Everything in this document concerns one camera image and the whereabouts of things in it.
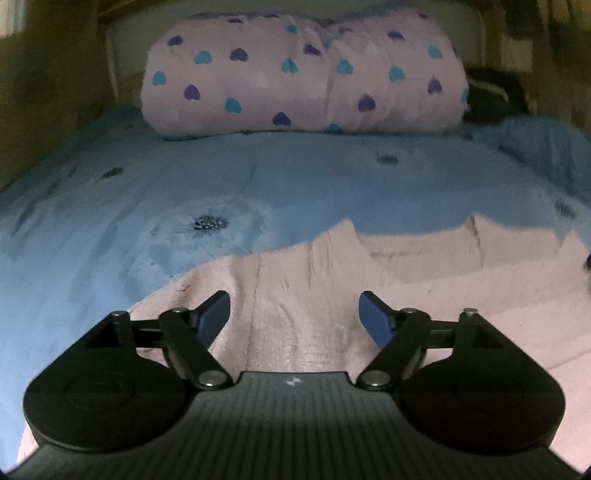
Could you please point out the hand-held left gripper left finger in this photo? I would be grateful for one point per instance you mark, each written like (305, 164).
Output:
(216, 314)

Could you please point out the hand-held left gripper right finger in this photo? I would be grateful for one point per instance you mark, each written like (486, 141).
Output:
(375, 316)

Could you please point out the blue floral bedsheet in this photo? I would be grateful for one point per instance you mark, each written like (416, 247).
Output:
(300, 175)

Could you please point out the blue floral duvet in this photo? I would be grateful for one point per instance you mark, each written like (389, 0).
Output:
(540, 143)

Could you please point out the pink heart-print pillow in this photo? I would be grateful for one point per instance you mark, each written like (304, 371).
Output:
(286, 78)

